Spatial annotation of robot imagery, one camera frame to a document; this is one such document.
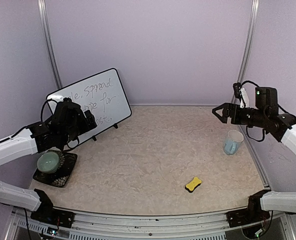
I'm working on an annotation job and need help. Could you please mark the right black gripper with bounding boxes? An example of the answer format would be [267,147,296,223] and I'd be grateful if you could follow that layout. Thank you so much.
[212,102,268,128]

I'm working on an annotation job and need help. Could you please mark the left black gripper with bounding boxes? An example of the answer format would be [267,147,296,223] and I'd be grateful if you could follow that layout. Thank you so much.
[61,109,97,146]

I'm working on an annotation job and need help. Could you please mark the white whiteboard black frame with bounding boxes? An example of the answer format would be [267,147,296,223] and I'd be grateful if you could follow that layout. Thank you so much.
[46,68,132,148]

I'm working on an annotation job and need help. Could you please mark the yellow black whiteboard eraser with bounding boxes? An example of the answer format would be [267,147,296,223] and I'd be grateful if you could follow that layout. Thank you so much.
[185,177,202,193]

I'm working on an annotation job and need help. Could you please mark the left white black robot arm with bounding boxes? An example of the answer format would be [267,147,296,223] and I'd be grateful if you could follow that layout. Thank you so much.
[0,97,97,228]

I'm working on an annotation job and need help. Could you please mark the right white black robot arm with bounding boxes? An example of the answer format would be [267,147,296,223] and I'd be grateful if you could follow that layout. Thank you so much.
[212,83,296,228]

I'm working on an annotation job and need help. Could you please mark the light blue ceramic mug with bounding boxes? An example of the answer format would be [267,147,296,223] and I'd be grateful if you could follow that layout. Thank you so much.
[223,130,244,156]

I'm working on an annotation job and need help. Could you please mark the pale green ceramic bowl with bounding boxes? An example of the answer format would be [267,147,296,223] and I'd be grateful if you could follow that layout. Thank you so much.
[37,152,60,174]

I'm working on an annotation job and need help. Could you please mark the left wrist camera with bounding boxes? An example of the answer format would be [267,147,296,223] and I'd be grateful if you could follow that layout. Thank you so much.
[84,110,97,131]

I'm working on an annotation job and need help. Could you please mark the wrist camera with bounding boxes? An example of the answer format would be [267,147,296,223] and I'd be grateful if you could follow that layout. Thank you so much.
[233,82,249,108]
[84,110,97,131]

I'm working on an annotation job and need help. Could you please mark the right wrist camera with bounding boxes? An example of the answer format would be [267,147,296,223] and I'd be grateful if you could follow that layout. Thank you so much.
[233,82,249,108]

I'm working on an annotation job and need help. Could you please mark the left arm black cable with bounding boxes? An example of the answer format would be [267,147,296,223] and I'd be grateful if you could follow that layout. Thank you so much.
[40,98,61,123]

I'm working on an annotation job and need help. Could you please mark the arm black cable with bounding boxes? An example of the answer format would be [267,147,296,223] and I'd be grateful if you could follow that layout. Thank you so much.
[245,126,266,142]
[40,98,61,123]

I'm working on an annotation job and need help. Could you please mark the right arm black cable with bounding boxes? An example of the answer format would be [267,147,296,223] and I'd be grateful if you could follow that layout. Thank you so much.
[245,126,266,142]

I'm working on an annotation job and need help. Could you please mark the whiteboard wire stand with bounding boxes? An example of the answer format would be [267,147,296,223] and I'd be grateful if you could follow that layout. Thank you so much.
[91,123,119,141]

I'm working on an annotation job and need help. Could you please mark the right aluminium corner post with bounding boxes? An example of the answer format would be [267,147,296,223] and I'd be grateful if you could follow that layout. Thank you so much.
[237,0,259,83]

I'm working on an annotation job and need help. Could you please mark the aluminium corner post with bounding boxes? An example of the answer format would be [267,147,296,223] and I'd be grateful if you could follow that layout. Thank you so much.
[237,0,259,83]
[38,0,63,89]

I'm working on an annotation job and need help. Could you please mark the aluminium front rail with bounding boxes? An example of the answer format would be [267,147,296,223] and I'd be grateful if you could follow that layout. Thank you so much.
[3,209,296,240]

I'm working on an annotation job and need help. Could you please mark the left aluminium corner post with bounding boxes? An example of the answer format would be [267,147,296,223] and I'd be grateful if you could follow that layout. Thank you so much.
[38,0,63,89]

